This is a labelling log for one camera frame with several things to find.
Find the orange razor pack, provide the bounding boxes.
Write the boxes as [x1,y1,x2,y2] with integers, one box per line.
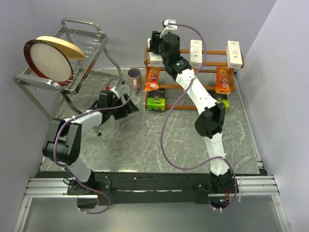
[215,67,230,94]
[145,67,160,92]

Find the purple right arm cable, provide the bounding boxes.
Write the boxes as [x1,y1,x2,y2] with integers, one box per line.
[160,23,237,211]

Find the aluminium frame rail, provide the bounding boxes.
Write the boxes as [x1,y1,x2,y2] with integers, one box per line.
[13,178,98,232]

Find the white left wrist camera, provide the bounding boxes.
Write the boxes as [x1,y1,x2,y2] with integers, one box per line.
[109,86,120,98]

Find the pink mug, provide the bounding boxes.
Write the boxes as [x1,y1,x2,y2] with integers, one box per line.
[127,68,142,93]

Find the orange wooden shelf rack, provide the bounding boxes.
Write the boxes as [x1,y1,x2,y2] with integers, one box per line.
[144,47,236,113]

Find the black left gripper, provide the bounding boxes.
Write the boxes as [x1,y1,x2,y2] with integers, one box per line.
[108,93,139,120]

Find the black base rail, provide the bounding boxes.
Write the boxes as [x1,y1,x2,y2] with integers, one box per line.
[35,170,239,210]

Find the tan wooden plate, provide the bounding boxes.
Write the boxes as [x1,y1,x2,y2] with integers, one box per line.
[37,36,86,61]

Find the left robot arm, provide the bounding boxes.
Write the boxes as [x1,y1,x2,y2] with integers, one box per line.
[42,90,139,194]

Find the red rimmed white plate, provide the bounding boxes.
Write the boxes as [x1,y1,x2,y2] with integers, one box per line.
[23,40,73,86]

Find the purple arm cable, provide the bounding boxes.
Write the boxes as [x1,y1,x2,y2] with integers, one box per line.
[160,23,237,211]
[53,77,133,215]

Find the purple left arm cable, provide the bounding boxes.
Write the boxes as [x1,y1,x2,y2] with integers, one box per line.
[53,77,133,215]

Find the steel dish rack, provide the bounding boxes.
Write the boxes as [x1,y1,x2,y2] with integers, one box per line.
[13,17,122,121]

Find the white box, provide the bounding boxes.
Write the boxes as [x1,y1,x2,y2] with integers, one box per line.
[189,40,203,69]
[226,41,243,69]
[147,38,163,67]

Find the black green razor box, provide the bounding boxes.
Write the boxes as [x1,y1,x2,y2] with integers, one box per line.
[147,88,165,112]
[211,91,230,111]

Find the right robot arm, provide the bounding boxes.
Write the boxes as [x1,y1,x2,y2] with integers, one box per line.
[149,31,233,192]

